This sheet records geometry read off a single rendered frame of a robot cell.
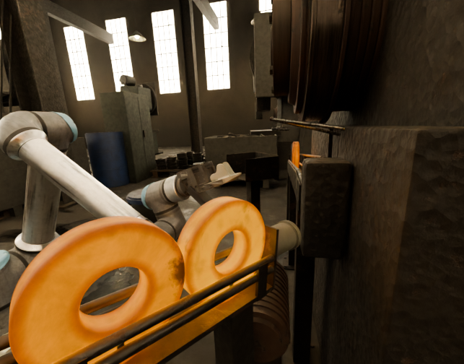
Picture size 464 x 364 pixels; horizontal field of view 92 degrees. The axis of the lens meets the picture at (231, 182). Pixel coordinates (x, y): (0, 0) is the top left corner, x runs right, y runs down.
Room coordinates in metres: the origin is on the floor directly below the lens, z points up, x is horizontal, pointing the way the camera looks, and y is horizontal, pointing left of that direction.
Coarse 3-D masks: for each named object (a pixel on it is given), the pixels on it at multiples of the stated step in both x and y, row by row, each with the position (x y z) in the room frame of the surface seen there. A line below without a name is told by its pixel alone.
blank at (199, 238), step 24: (192, 216) 0.28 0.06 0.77; (216, 216) 0.28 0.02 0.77; (240, 216) 0.31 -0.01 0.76; (192, 240) 0.25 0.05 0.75; (216, 240) 0.28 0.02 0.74; (240, 240) 0.33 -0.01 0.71; (264, 240) 0.34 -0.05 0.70; (192, 264) 0.25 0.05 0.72; (240, 264) 0.31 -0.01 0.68; (192, 288) 0.25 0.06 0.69
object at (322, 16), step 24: (312, 0) 0.53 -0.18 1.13; (336, 0) 0.53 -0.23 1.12; (312, 24) 0.53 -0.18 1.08; (336, 24) 0.53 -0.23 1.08; (312, 48) 0.54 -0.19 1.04; (336, 48) 0.54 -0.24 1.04; (312, 72) 0.57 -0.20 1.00; (336, 72) 0.56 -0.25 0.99; (312, 96) 0.61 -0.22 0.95; (312, 120) 0.73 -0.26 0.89
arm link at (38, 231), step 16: (32, 112) 0.79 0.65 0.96; (48, 112) 0.85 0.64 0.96; (48, 128) 0.79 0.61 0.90; (64, 128) 0.85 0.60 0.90; (64, 144) 0.86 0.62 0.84; (32, 176) 0.83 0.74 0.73; (32, 192) 0.83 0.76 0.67; (48, 192) 0.85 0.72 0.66; (32, 208) 0.84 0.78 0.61; (48, 208) 0.87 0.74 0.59; (32, 224) 0.85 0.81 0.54; (48, 224) 0.88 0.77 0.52; (16, 240) 0.87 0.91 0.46; (32, 240) 0.86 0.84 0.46; (48, 240) 0.90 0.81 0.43; (32, 256) 0.86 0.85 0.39
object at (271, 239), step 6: (270, 228) 0.34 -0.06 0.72; (276, 228) 0.34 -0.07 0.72; (270, 234) 0.34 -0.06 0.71; (276, 234) 0.33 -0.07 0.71; (270, 240) 0.34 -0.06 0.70; (276, 240) 0.33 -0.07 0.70; (264, 246) 0.35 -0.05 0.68; (270, 246) 0.34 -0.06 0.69; (276, 246) 0.33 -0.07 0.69; (264, 252) 0.35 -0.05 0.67; (270, 252) 0.34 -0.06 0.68; (276, 252) 0.33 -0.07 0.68; (276, 258) 0.33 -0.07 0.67; (270, 264) 0.34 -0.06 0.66; (270, 276) 0.33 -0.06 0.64; (270, 282) 0.33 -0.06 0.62
